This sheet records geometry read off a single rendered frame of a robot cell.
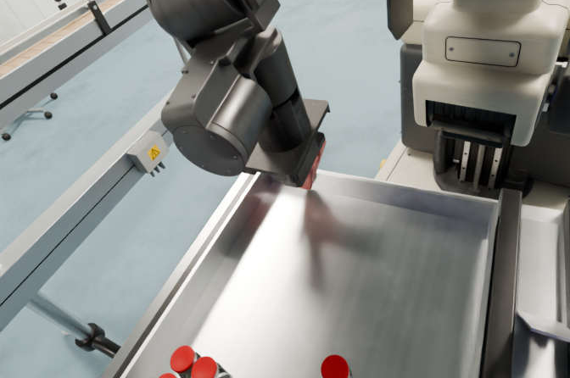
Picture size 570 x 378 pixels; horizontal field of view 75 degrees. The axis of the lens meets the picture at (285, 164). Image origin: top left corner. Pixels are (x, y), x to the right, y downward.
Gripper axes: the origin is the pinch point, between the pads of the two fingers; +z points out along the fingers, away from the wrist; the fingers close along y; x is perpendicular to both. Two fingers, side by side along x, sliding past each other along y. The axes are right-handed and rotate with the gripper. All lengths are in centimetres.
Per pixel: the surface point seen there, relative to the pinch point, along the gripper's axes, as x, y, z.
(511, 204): 21.5, -2.5, 0.2
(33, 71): -82, -17, 1
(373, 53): -53, -175, 110
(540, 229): 24.3, -1.4, 1.9
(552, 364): 25.4, 11.0, 0.7
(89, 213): -84, 1, 41
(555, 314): 25.5, 7.0, 0.9
